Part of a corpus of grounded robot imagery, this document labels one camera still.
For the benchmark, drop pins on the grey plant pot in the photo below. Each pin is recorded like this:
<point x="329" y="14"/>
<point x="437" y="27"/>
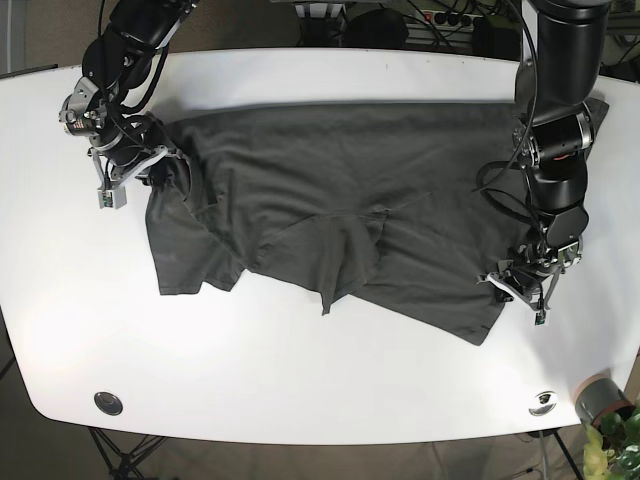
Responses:
<point x="600" y="395"/>

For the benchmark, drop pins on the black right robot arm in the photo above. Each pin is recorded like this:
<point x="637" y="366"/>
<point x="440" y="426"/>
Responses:
<point x="120" y="72"/>

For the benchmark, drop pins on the dark grey T-shirt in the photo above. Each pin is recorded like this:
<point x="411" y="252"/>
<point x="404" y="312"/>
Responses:
<point x="375" y="201"/>

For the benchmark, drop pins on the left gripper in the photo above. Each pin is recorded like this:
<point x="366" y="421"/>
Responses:
<point x="530" y="273"/>

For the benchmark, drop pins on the left metal table grommet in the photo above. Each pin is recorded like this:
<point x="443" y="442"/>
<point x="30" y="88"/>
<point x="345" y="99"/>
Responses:
<point x="108" y="403"/>

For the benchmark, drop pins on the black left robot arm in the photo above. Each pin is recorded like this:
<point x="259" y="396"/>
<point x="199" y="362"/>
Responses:
<point x="544" y="183"/>

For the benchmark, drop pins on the green potted plant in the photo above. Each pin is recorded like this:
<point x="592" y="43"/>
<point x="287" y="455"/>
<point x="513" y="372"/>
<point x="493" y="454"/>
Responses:
<point x="611" y="451"/>

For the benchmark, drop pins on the right metal table grommet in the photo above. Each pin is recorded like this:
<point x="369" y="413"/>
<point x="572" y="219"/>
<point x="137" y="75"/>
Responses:
<point x="543" y="403"/>

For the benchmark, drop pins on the metal table grommet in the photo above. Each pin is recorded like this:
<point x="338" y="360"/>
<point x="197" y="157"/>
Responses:
<point x="108" y="403"/>
<point x="543" y="403"/>

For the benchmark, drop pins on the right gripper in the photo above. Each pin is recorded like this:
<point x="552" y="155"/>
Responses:
<point x="123" y="148"/>

